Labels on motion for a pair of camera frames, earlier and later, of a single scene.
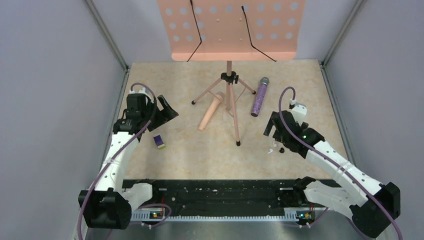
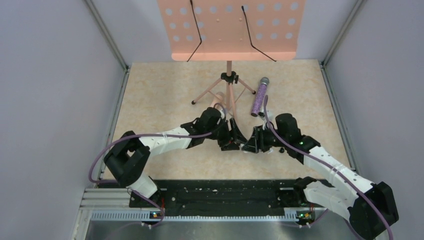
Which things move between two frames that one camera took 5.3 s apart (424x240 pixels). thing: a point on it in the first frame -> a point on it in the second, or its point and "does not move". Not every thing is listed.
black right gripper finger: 274,116 -> 252,145
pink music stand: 232,30 does not move
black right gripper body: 284,138 -> 268,139
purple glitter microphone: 260,97 does not move
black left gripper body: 151,125 -> 224,136
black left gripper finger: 165,105 -> 231,146
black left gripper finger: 161,117 -> 236,132
